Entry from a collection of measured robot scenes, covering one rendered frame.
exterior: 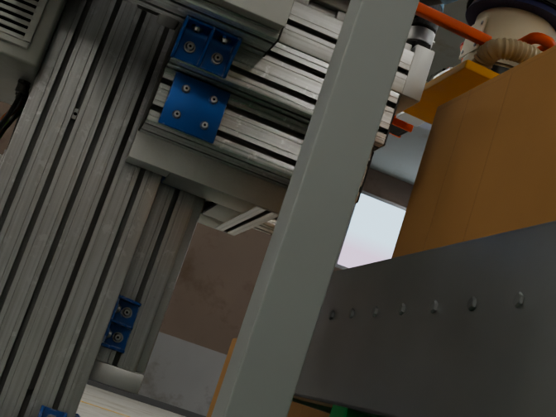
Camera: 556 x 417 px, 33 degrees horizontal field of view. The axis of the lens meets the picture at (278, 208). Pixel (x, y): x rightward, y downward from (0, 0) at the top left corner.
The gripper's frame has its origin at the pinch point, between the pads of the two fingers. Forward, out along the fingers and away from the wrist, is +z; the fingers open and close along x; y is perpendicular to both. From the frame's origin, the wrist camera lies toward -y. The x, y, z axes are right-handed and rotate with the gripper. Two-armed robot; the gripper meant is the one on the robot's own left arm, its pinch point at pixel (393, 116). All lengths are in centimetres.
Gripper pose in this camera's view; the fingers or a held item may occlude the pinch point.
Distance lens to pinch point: 254.5
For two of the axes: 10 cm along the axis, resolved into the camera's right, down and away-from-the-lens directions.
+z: -3.0, 9.3, -1.9
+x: 9.1, 3.4, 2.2
